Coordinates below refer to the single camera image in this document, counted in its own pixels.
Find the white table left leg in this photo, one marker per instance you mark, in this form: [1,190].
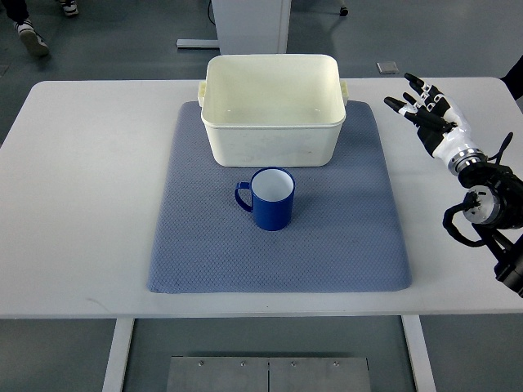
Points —
[117,361]

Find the metal floor plate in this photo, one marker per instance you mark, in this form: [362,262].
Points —
[268,374]

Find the white table right leg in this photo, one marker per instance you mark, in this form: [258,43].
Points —
[418,354]

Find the white pedestal base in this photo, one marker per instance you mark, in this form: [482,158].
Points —
[246,27]

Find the blue mug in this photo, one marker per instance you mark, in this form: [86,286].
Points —
[268,196]

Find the blue-grey textured mat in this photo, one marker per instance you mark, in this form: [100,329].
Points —
[344,236]

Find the small grey floor plate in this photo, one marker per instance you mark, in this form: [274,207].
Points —
[387,67]

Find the dark object right edge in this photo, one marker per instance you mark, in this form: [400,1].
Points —
[513,79]

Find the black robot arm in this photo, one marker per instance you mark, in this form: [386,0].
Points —
[492,204]

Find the white table leg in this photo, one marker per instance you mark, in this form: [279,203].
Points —
[117,361]
[418,354]

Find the cream plastic box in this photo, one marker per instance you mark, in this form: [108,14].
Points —
[265,110]

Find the white sneaker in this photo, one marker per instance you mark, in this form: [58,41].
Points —
[69,7]
[32,41]

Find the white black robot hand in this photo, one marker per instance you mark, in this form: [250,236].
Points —
[441,126]

